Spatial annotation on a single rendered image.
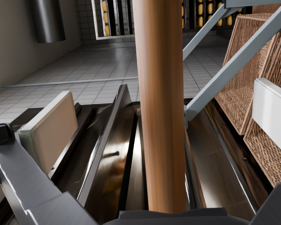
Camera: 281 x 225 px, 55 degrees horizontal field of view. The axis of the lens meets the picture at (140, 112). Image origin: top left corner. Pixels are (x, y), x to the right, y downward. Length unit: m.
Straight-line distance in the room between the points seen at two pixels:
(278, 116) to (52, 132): 0.13
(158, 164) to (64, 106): 0.08
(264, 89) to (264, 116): 0.02
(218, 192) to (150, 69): 0.82
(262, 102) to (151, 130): 0.07
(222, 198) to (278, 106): 0.78
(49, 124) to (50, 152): 0.02
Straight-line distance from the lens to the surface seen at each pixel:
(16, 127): 1.73
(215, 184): 1.00
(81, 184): 0.79
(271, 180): 0.99
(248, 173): 1.07
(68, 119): 0.19
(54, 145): 0.17
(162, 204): 0.21
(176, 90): 0.17
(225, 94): 1.73
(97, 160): 0.88
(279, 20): 0.58
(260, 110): 0.20
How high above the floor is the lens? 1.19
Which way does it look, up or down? 4 degrees up
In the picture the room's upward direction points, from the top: 93 degrees counter-clockwise
